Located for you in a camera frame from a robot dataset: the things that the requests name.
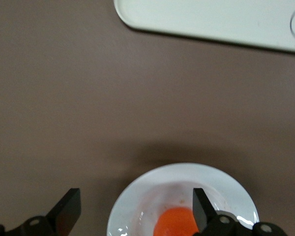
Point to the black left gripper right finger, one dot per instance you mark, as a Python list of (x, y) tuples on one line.
[(201, 209)]

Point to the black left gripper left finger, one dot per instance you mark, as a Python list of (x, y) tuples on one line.
[(66, 214)]

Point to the orange fruit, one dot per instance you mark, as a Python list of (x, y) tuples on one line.
[(174, 221)]

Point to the white round plate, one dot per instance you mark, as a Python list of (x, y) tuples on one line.
[(137, 191)]

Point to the cream bear print tray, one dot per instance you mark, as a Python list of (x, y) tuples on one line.
[(211, 17)]

